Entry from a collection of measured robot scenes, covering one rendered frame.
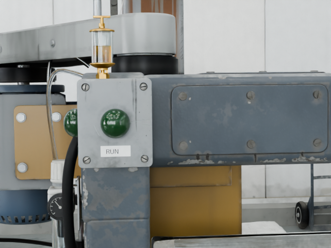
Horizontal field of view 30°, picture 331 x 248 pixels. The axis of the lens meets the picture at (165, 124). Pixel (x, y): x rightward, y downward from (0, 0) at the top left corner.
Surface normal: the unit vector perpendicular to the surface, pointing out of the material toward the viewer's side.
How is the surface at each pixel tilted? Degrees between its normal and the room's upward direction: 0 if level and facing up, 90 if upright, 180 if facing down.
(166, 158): 101
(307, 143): 90
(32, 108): 90
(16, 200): 91
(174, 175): 90
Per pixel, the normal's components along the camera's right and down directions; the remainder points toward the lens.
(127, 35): -0.51, 0.05
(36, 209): 0.47, 0.06
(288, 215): 0.09, 0.05
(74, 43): -0.72, 0.04
